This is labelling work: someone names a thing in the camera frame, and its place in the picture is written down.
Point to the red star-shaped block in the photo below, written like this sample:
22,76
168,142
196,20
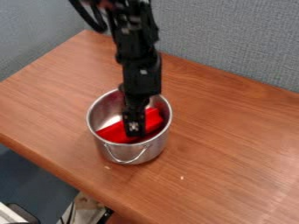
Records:
115,134

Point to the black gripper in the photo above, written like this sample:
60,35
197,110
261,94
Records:
141,82

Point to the table leg frame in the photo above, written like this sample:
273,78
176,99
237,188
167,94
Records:
85,211

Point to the metal pot with handle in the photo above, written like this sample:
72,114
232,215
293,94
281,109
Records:
104,113

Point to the white object at corner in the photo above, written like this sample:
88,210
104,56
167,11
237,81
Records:
12,214

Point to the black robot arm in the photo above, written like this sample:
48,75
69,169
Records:
129,21

